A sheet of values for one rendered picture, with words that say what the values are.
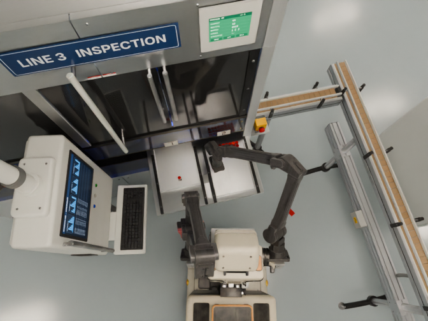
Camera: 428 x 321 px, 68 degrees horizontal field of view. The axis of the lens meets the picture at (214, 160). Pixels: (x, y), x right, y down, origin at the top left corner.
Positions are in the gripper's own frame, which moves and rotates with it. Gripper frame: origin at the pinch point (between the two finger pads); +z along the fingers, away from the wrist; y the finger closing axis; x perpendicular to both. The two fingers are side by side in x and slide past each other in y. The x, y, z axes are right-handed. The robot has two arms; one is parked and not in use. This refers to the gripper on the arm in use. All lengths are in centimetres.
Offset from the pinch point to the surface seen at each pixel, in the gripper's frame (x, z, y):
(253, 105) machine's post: -26.9, -29.6, 19.1
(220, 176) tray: -2.0, 14.6, -1.9
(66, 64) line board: 49, -89, 26
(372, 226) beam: -99, 47, -63
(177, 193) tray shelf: 27.6, 15.3, -4.2
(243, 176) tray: -16.6, 14.4, -6.8
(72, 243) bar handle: 75, -44, -27
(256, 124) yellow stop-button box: -33.7, -1.0, 19.4
